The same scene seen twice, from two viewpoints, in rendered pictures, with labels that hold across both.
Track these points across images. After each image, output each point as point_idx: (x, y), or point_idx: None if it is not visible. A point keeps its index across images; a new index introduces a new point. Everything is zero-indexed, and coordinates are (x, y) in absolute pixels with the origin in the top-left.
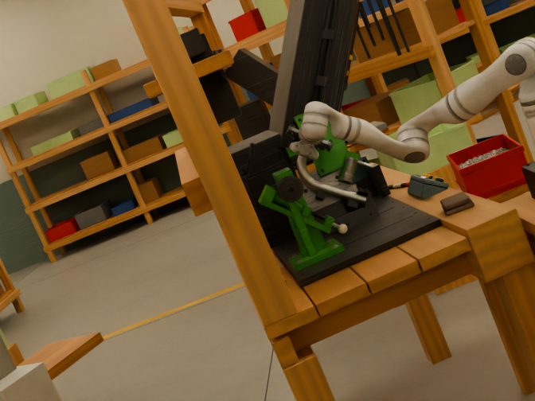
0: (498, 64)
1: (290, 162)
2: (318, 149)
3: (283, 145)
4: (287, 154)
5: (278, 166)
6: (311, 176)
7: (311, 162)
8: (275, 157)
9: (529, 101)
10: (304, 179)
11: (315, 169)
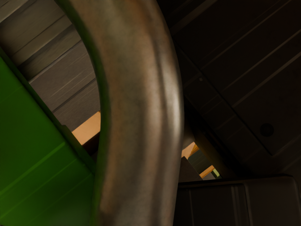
0: None
1: (195, 104)
2: (35, 219)
3: (275, 182)
4: (224, 140)
5: (258, 64)
6: (50, 26)
7: (96, 138)
8: (286, 105)
9: None
10: None
11: (34, 76)
